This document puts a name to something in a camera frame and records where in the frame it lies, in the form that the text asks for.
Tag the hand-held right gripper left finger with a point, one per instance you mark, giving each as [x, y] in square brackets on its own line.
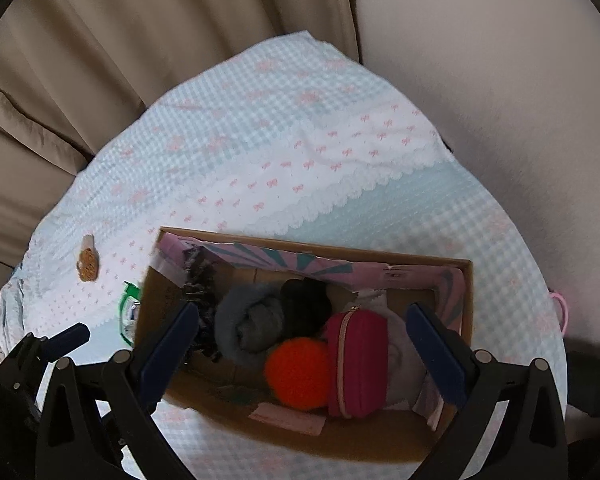
[170, 350]

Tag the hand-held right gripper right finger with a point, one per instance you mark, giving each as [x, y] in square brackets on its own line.
[435, 355]

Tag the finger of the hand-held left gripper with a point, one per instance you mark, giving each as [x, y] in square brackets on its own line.
[72, 336]
[22, 355]

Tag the light grey sheer cloth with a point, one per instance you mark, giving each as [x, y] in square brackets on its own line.
[402, 360]

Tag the magenta zip pouch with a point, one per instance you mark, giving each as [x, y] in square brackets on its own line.
[360, 360]

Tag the dark patterned cloth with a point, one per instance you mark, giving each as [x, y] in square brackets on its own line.
[200, 280]

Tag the grey sock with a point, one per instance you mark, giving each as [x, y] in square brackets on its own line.
[250, 320]

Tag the orange pompom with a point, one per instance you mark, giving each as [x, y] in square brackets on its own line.
[297, 372]

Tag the cardboard box with pink flaps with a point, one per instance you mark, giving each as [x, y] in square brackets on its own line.
[330, 440]

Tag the black sock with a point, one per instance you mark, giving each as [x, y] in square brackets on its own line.
[305, 305]

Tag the pale blue crumpled quilt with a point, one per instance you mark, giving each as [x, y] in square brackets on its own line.
[10, 310]

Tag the green snack packet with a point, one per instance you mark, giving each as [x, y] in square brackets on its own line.
[129, 310]

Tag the brown cookie plush in bag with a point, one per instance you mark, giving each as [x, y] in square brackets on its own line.
[86, 262]

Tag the pale blue checked bed sheet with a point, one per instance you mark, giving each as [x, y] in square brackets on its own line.
[280, 160]

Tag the beige pleated curtain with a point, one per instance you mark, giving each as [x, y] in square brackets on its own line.
[105, 60]

